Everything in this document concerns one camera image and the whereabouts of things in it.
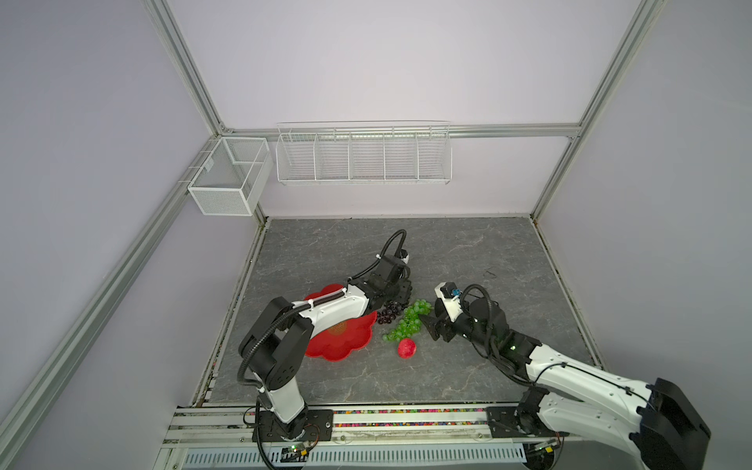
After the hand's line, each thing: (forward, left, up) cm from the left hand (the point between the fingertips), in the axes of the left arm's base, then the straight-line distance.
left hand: (404, 284), depth 90 cm
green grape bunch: (-10, -1, -6) cm, 12 cm away
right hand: (-10, -6, +6) cm, 13 cm away
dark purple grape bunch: (-6, +5, -7) cm, 11 cm away
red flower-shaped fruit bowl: (-13, +21, -10) cm, 27 cm away
